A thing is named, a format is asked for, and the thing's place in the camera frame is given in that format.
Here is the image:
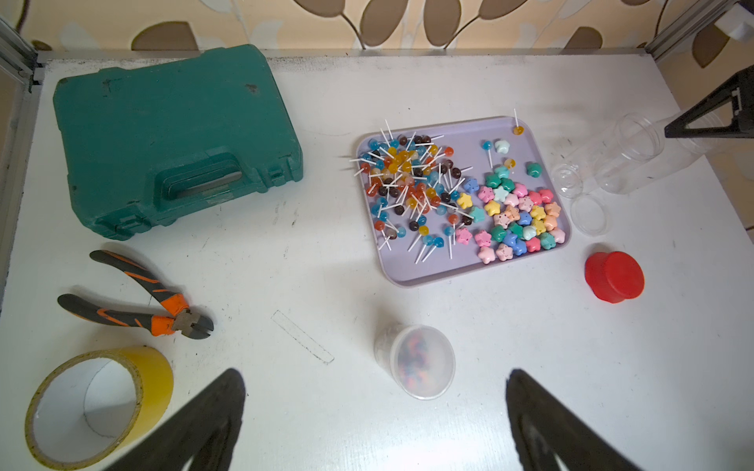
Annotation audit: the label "green plastic tool case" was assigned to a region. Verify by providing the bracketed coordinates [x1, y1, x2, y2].
[53, 45, 304, 241]

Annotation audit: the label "red lid candy jar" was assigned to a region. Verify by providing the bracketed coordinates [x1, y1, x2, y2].
[579, 113, 726, 194]

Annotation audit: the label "aluminium frame post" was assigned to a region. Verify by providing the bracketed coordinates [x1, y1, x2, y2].
[644, 0, 736, 61]

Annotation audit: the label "red jar lid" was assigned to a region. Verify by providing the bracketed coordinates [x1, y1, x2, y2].
[584, 251, 645, 304]

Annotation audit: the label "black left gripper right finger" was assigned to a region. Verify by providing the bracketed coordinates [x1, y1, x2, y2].
[506, 369, 638, 470]

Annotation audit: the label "lilac plastic tray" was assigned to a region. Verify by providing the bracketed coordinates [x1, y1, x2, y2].
[354, 115, 573, 288]

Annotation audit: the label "pile of lollipops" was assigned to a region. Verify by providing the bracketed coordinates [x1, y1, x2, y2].
[338, 107, 526, 266]

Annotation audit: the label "orange handled pliers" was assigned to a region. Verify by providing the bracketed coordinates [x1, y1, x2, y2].
[57, 249, 215, 341]

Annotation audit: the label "pile of star candies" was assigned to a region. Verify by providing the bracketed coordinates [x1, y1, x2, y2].
[445, 139, 569, 265]

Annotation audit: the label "small clear sprinkles jar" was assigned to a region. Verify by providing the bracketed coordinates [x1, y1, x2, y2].
[374, 324, 457, 400]

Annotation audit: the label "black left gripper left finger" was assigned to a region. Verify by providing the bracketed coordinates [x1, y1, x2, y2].
[109, 369, 247, 470]

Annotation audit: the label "clear plastic jar lid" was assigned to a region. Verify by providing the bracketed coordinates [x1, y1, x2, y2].
[571, 194, 611, 237]

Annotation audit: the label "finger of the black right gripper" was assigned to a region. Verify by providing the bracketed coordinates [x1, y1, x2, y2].
[664, 66, 753, 139]

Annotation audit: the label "yellow tape roll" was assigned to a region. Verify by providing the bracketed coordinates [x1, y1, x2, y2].
[25, 347, 174, 470]

